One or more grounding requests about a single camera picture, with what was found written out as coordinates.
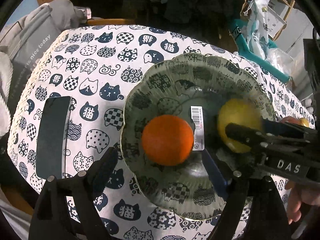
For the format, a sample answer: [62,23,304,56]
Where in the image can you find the white printed plastic bag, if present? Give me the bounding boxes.
[240,0,273,61]

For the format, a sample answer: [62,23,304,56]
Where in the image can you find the yellow pear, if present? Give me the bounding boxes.
[217,99,263,153]

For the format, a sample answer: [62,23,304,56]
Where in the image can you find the dark hanging clothes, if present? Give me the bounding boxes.
[122,0,248,53]

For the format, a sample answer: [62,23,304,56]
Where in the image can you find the teal box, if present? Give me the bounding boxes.
[229,19,293,84]

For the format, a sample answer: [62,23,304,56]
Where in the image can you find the white barcode sticker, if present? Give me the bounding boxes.
[190,105,206,151]

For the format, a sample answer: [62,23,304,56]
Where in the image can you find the white storage box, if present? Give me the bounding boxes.
[267,5,288,38]

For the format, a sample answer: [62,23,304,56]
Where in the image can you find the grey jacket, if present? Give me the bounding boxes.
[40,0,88,38]

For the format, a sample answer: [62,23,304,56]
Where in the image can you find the clear plastic bag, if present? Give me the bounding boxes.
[265,49,295,78]

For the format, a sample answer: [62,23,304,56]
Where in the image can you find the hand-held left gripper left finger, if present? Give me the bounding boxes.
[29,147,118,240]

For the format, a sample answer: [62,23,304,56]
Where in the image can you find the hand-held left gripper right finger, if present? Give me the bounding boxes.
[202,149,294,240]

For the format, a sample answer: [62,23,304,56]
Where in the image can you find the cat print tablecloth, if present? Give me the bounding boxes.
[7,24,315,240]

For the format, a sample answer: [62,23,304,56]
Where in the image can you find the grey tote bag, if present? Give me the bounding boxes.
[0,10,63,110]

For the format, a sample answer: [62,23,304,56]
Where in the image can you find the glass plate with gold rim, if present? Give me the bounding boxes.
[121,52,277,222]

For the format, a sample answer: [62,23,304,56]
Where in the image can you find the smooth round orange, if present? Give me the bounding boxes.
[142,115,195,166]

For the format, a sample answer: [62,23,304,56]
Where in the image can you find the wooden shelf rack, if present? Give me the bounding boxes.
[240,0,296,42]

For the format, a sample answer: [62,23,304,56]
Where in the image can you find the wooden box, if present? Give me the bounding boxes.
[87,18,136,27]

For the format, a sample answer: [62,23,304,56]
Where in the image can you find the person's right hand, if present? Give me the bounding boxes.
[285,181,320,225]

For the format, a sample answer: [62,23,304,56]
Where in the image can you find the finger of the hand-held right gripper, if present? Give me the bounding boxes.
[261,119,320,141]
[225,123,275,155]

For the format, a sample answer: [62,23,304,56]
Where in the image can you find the black smartphone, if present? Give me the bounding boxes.
[36,96,72,180]

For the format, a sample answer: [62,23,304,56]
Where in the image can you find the white knit cloth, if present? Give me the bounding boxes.
[0,52,13,135]

